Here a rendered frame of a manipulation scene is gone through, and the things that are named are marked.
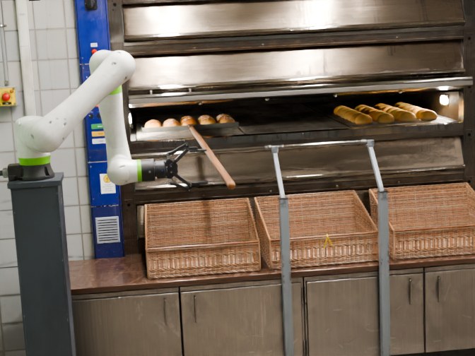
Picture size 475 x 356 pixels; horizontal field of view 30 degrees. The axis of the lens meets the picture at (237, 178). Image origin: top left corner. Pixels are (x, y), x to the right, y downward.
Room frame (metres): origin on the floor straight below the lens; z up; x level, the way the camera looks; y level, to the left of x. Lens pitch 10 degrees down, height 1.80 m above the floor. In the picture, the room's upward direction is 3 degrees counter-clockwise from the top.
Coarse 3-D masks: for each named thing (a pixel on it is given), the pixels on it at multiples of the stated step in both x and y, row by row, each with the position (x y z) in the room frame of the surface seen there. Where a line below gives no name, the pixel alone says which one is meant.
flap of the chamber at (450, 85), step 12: (396, 84) 4.60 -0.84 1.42; (408, 84) 4.60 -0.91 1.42; (420, 84) 4.61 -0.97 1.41; (432, 84) 4.61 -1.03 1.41; (444, 84) 4.62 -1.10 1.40; (456, 84) 4.62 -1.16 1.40; (468, 84) 4.63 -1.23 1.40; (192, 96) 4.48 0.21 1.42; (204, 96) 4.48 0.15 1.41; (216, 96) 4.49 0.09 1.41; (228, 96) 4.49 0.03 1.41; (240, 96) 4.50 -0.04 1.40; (252, 96) 4.51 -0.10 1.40; (264, 96) 4.51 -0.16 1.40; (276, 96) 4.54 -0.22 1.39; (288, 96) 4.59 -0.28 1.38; (300, 96) 4.63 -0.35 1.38; (312, 96) 4.68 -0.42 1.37; (324, 96) 4.73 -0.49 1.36
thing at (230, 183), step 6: (192, 126) 4.89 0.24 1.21; (192, 132) 4.74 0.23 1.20; (198, 132) 4.68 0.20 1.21; (198, 138) 4.44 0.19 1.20; (204, 144) 4.21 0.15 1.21; (210, 150) 4.00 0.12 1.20; (210, 156) 3.87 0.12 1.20; (216, 162) 3.67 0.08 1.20; (216, 168) 3.60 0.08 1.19; (222, 168) 3.53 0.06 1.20; (222, 174) 3.42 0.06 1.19; (228, 174) 3.40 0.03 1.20; (228, 180) 3.27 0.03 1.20; (228, 186) 3.23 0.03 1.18; (234, 186) 3.23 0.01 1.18
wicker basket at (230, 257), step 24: (168, 216) 4.56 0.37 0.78; (192, 216) 4.57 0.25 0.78; (216, 216) 4.57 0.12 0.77; (240, 216) 4.58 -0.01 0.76; (144, 240) 4.20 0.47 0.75; (168, 240) 4.52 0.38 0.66; (192, 240) 4.53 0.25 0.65; (216, 240) 4.54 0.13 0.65; (240, 240) 4.55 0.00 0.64; (168, 264) 4.32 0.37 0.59; (192, 264) 4.29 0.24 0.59; (216, 264) 4.14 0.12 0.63; (240, 264) 4.14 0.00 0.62
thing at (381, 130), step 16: (352, 128) 4.75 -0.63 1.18; (368, 128) 4.73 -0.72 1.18; (384, 128) 4.73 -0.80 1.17; (400, 128) 4.74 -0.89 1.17; (416, 128) 4.75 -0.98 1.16; (432, 128) 4.76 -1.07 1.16; (448, 128) 4.77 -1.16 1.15; (144, 144) 4.59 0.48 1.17; (160, 144) 4.60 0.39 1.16; (176, 144) 4.61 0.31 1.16; (192, 144) 4.62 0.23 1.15; (208, 144) 4.63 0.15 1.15; (224, 144) 4.64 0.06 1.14
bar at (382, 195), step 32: (384, 192) 4.12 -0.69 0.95; (288, 224) 4.07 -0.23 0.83; (384, 224) 4.12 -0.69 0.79; (288, 256) 4.07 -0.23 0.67; (384, 256) 4.12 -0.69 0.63; (288, 288) 4.07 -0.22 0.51; (384, 288) 4.12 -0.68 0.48; (288, 320) 4.07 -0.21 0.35; (384, 320) 4.12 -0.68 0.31; (288, 352) 4.06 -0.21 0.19; (384, 352) 4.12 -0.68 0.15
